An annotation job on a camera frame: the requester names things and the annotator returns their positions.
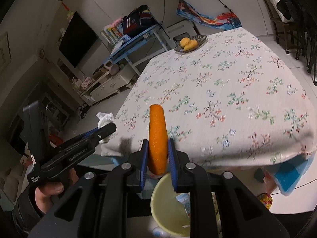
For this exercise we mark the orange carrot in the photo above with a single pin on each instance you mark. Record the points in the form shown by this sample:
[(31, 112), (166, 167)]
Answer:
[(158, 138)]

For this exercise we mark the yellow plastic bin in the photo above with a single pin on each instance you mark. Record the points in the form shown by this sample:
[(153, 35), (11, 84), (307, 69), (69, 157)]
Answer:
[(163, 210)]

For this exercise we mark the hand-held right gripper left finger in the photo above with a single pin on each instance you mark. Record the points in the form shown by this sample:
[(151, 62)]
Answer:
[(144, 168)]

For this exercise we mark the blue study desk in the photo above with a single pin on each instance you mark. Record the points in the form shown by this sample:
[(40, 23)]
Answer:
[(133, 47)]

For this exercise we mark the black wall television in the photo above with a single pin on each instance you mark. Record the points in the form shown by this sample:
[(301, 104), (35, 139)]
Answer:
[(78, 39)]

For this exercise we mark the person's left hand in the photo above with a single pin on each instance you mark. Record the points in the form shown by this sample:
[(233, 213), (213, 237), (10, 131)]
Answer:
[(52, 191)]

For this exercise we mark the cream television cabinet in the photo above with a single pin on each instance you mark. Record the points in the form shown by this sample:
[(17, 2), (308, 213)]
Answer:
[(109, 84)]

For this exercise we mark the dark patterned fruit plate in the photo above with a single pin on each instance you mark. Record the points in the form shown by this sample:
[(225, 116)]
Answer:
[(198, 41)]

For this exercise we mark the white tissue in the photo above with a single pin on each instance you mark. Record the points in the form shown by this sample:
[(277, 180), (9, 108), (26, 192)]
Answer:
[(104, 120)]

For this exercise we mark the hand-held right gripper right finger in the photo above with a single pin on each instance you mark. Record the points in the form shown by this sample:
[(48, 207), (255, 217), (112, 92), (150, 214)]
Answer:
[(173, 168)]

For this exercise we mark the pink vase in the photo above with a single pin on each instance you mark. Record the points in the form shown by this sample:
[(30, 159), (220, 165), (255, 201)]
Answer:
[(112, 69)]

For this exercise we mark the white plastic stool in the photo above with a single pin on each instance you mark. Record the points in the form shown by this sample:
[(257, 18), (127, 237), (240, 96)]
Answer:
[(179, 28)]

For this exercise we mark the row of books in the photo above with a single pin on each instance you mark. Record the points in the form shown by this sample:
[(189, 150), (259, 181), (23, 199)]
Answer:
[(112, 33)]

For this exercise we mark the pink floral bundle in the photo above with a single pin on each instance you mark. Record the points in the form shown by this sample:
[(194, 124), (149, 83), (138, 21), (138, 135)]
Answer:
[(86, 83)]

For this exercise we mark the yellow mango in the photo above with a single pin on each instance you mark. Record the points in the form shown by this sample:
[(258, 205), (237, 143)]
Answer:
[(191, 45), (184, 42)]

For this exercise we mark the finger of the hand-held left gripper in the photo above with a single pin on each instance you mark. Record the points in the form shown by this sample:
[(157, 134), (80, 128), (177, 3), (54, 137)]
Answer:
[(106, 130), (90, 132)]

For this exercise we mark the person's left forearm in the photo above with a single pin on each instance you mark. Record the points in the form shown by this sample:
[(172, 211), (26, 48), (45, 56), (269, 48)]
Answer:
[(24, 218)]

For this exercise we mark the wooden chair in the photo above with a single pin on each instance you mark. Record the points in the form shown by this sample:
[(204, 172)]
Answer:
[(279, 32)]

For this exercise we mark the floral tablecloth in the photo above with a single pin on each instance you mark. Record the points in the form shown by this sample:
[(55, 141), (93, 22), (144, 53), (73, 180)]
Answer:
[(223, 91)]

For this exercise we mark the colourful printed bag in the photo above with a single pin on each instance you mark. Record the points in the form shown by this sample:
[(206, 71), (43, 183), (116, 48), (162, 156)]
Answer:
[(210, 17)]

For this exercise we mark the black jacket on chair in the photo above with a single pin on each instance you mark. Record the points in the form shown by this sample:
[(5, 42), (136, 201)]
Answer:
[(299, 24)]

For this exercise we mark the dark striped backpack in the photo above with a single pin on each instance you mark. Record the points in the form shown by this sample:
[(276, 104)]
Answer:
[(136, 21)]

